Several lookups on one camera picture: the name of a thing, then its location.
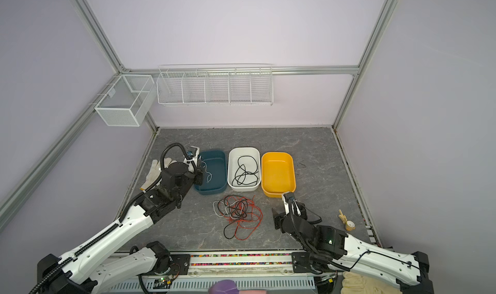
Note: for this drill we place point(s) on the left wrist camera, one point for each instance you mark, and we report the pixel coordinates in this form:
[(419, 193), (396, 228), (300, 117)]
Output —
[(191, 159)]

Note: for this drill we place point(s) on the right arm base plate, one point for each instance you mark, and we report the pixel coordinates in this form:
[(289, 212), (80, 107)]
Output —
[(303, 262)]

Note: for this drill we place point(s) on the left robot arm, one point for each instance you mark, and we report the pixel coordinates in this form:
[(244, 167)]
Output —
[(82, 269)]

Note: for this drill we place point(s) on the small white mesh basket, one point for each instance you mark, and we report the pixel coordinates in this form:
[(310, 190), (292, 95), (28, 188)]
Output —
[(127, 101)]

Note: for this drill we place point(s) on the teal plastic bin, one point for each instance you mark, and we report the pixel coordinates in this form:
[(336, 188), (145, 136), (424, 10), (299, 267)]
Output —
[(214, 165)]

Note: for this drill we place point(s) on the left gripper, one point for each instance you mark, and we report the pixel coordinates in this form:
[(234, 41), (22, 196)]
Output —
[(199, 175)]

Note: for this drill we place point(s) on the white knit glove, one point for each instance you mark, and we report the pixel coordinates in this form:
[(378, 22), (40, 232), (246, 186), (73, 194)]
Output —
[(152, 176)]

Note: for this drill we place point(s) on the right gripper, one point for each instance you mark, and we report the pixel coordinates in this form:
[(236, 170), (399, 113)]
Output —
[(279, 219)]

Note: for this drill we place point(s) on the purple object at base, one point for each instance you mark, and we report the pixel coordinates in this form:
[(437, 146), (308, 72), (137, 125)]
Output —
[(230, 287)]

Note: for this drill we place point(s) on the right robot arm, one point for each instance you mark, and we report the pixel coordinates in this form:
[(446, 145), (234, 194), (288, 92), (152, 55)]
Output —
[(326, 249)]

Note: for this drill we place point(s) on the yellow plastic bin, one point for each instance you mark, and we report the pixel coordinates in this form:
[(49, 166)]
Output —
[(278, 174)]

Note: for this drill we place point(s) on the cream glove at base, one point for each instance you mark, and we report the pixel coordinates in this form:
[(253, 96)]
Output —
[(357, 284)]

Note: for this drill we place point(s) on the white plastic bin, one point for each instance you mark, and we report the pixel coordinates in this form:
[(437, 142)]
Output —
[(244, 169)]

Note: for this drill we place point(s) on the long white wire basket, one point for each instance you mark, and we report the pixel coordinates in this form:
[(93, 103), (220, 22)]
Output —
[(215, 84)]

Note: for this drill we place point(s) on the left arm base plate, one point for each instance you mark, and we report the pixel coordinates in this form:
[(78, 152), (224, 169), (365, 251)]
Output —
[(175, 264)]

